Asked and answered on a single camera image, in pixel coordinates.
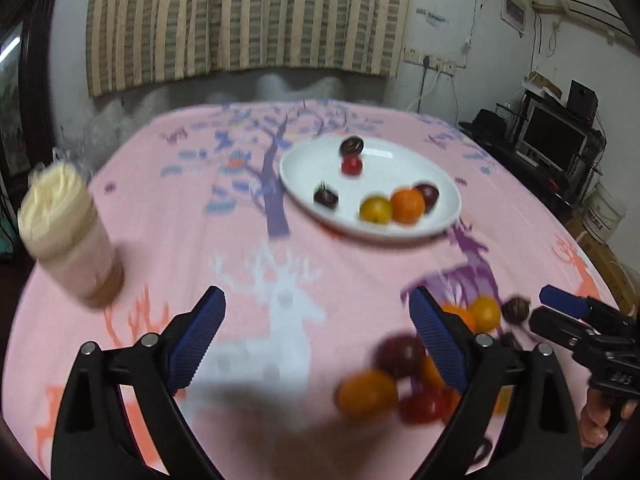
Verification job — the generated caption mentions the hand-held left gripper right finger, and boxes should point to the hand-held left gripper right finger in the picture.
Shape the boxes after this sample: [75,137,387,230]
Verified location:
[409,286,584,480]

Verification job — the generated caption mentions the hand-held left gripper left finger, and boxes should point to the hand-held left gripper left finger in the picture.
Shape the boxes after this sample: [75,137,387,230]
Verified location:
[50,286,227,480]

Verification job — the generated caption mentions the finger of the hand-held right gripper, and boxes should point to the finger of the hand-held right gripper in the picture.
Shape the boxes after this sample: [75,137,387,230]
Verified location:
[529,307,601,355]
[539,285,626,327]

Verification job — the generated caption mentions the orange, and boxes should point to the orange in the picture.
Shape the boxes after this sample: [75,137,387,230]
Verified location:
[439,305,477,333]
[469,296,502,333]

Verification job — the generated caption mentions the small orange fruit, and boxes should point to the small orange fruit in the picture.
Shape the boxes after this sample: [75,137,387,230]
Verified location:
[492,385,513,415]
[420,355,448,393]

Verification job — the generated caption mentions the dark red plum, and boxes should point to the dark red plum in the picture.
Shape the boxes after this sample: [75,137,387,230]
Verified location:
[374,335,427,380]

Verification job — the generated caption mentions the yellow-orange round fruit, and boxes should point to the yellow-orange round fruit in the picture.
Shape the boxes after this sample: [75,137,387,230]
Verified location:
[338,370,400,418]

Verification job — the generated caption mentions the white oval plate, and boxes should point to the white oval plate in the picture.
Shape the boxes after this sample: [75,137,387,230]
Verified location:
[279,135,462,241]

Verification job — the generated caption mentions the person's right hand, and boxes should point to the person's right hand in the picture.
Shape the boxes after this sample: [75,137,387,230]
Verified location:
[579,387,620,450]

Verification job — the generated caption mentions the cardboard box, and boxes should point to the cardboard box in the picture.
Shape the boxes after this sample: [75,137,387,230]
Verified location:
[565,217,640,311]

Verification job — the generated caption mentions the white plastic bucket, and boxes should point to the white plastic bucket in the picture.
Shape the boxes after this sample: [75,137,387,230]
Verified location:
[582,182,628,246]

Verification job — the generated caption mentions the pink printed tablecloth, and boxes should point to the pink printed tablecloth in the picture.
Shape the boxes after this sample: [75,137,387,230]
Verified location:
[10,100,618,480]

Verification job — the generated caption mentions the orange tomato on plate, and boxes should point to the orange tomato on plate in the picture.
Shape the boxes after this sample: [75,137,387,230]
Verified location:
[390,187,426,225]

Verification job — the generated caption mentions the yellow round fruit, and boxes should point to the yellow round fruit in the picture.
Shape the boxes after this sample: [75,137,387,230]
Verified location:
[359,196,394,225]

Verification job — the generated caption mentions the dark purple tomato on plate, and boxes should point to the dark purple tomato on plate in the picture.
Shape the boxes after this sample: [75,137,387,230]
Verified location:
[415,183,441,213]

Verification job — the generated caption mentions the black computer desk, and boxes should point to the black computer desk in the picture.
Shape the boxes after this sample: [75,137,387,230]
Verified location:
[459,87,606,221]

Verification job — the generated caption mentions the computer monitor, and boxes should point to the computer monitor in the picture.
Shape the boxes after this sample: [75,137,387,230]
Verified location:
[517,104,588,171]

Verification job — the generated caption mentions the jar with cream lid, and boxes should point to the jar with cream lid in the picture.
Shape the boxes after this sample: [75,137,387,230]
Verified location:
[17,162,125,310]

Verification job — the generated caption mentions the dark tomato left on plate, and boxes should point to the dark tomato left on plate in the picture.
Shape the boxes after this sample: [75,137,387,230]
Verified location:
[313,183,340,210]

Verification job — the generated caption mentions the black speaker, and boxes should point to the black speaker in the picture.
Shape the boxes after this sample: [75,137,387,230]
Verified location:
[566,80,599,122]

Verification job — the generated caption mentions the white power strip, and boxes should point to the white power strip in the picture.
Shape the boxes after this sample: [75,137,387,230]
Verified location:
[403,47,458,76]

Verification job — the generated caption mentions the white air conditioner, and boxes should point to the white air conditioner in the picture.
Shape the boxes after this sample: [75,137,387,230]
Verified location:
[556,0,635,41]

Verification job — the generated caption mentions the striped curtain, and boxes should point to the striped curtain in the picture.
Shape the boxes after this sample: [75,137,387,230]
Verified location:
[86,0,415,98]

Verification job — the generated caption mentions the framed wall notice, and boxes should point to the framed wall notice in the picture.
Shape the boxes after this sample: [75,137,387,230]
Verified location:
[501,0,528,37]

